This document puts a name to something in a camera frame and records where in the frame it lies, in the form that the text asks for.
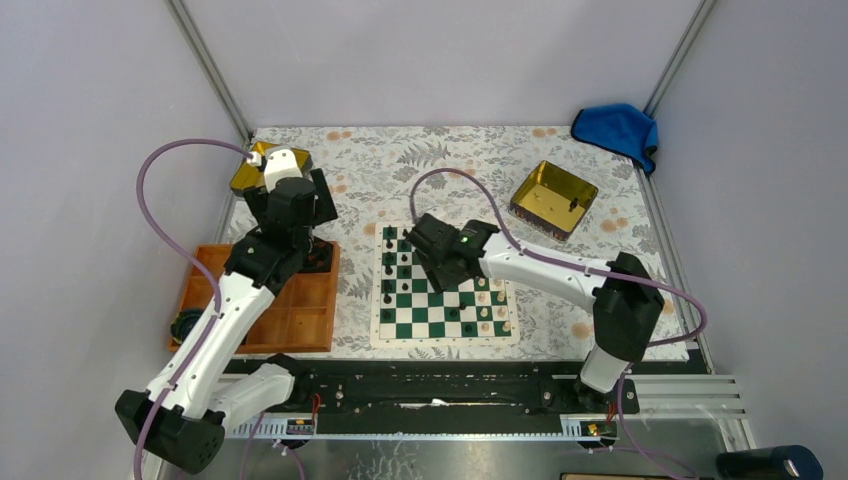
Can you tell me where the gold tin with chess pieces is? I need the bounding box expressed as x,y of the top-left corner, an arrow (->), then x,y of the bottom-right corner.
508,161 -> 599,242

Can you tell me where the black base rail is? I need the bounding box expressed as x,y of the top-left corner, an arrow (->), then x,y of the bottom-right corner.
271,359 -> 640,416

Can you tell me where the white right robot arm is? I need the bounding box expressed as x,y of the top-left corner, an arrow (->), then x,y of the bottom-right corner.
403,214 -> 665,412

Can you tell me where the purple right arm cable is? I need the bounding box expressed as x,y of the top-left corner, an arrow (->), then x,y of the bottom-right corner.
409,168 -> 709,480

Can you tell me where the floral table mat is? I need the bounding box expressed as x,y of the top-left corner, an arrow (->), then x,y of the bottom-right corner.
256,126 -> 668,361

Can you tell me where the blue cloth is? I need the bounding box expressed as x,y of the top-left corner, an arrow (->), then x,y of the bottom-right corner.
571,103 -> 659,175

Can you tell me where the green white chess board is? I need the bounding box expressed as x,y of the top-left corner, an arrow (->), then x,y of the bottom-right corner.
369,222 -> 520,348

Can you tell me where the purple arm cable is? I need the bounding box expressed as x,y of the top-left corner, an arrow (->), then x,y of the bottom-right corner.
409,168 -> 709,480
132,139 -> 263,480

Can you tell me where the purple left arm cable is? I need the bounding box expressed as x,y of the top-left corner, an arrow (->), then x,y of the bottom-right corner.
132,139 -> 263,480

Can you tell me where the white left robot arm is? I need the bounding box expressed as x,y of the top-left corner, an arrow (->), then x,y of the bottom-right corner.
115,142 -> 337,479

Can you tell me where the black cylinder bottom right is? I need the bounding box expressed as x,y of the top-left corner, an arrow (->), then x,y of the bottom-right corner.
716,445 -> 824,480

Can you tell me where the empty gold tin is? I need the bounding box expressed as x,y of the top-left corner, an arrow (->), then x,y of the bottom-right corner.
230,141 -> 313,198

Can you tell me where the orange compartment tray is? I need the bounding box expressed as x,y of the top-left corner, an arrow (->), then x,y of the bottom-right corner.
168,242 -> 341,356

